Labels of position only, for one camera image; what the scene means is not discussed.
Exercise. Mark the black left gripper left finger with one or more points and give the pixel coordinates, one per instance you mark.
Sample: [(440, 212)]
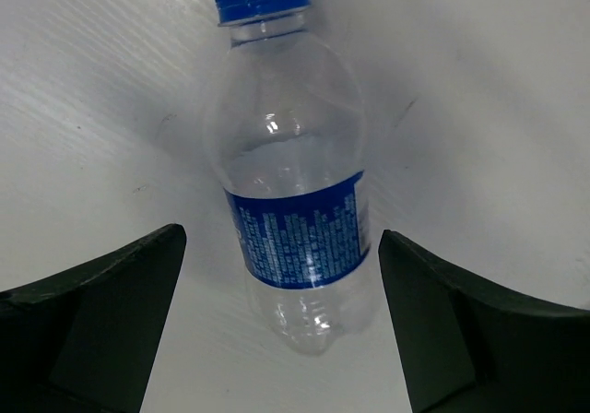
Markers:
[(85, 339)]

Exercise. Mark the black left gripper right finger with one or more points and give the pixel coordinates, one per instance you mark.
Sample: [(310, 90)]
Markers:
[(467, 344)]

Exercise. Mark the blue label bottle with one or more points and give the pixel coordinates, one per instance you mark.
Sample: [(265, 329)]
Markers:
[(285, 135)]

